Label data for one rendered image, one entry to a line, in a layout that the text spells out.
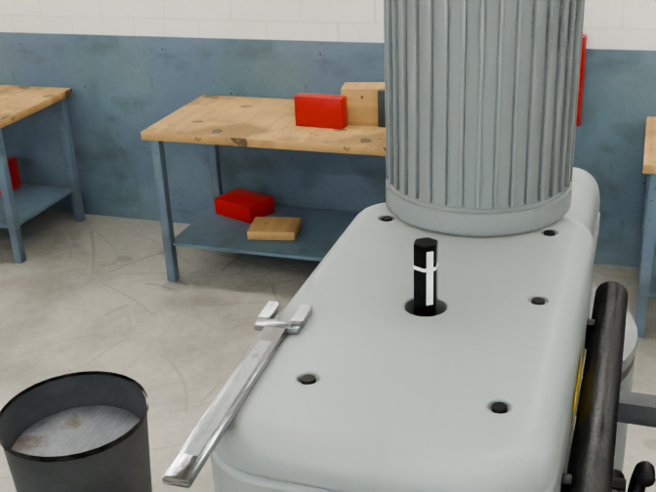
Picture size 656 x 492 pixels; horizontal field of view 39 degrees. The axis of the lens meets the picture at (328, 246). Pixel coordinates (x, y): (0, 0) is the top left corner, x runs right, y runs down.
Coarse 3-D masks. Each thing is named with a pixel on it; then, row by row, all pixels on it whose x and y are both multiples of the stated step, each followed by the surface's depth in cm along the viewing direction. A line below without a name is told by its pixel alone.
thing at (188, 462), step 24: (264, 312) 78; (264, 336) 75; (264, 360) 71; (240, 384) 68; (216, 408) 66; (192, 432) 63; (216, 432) 63; (192, 456) 61; (168, 480) 59; (192, 480) 59
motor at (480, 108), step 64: (384, 0) 92; (448, 0) 84; (512, 0) 83; (576, 0) 88; (448, 64) 87; (512, 64) 86; (576, 64) 90; (448, 128) 89; (512, 128) 88; (448, 192) 92; (512, 192) 91
